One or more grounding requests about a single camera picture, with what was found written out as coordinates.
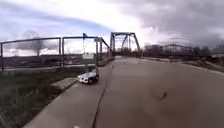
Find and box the concrete slab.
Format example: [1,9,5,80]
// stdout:
[50,77,78,92]

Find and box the tall chain-link fence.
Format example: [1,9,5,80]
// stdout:
[0,35,112,72]

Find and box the small white wheeled robot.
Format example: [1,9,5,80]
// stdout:
[77,68,100,85]

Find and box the steel truss bridge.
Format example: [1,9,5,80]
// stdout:
[109,31,144,59]

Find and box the bare tree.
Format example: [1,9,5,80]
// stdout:
[20,30,48,57]

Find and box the grass verge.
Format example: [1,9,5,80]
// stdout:
[0,65,101,128]

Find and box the sign on pole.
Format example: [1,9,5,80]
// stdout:
[81,32,96,74]

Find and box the grey concrete road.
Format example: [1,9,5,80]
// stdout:
[22,57,224,128]

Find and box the distant truss bridge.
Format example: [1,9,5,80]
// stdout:
[156,43,201,60]

